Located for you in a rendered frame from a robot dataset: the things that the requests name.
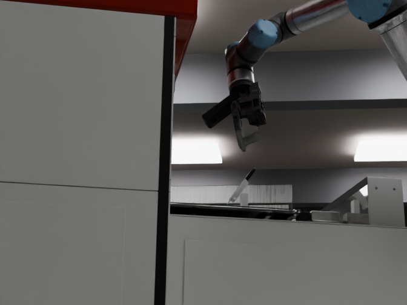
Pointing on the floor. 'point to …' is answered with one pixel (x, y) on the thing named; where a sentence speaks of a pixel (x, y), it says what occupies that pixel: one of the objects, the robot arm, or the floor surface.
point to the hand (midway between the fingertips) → (240, 147)
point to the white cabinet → (284, 263)
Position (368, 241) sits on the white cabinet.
